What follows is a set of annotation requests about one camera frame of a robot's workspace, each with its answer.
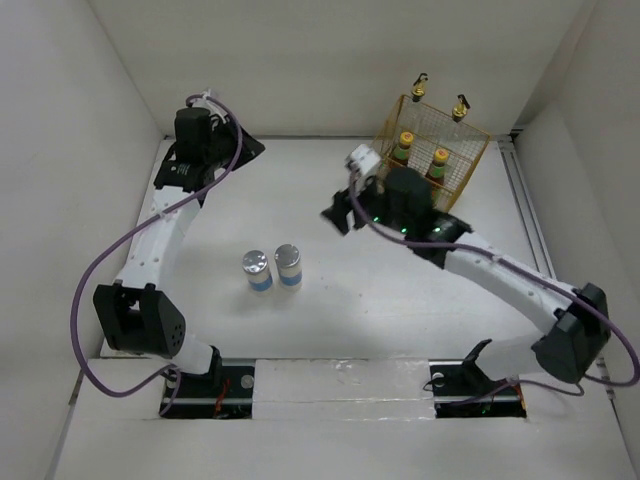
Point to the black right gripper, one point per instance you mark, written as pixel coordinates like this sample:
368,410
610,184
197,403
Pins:
338,211

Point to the spice jar silver lid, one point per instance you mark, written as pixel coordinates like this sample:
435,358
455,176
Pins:
288,262
256,268

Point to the glass oil bottle dark liquid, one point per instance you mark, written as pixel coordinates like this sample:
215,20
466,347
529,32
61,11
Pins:
418,89

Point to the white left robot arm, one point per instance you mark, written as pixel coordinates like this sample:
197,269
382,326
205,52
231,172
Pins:
135,313

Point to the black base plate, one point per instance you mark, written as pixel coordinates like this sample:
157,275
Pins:
230,398
462,390

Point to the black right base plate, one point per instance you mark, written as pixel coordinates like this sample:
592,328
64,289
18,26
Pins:
462,390

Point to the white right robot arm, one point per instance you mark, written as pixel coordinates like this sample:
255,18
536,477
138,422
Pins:
571,323

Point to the clear glass oil bottle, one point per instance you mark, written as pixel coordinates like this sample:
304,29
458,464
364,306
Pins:
460,109

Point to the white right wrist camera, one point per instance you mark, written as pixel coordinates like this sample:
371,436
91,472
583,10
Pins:
363,162

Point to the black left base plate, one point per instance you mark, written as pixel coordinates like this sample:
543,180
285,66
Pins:
230,398

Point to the brown sauce bottle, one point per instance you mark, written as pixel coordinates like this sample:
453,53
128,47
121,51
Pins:
400,153
437,169

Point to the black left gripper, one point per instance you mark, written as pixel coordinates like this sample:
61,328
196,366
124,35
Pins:
249,149

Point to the aluminium side rail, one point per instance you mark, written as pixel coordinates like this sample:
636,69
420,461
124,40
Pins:
525,206

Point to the gold wire basket rack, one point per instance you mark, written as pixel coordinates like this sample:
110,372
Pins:
440,146

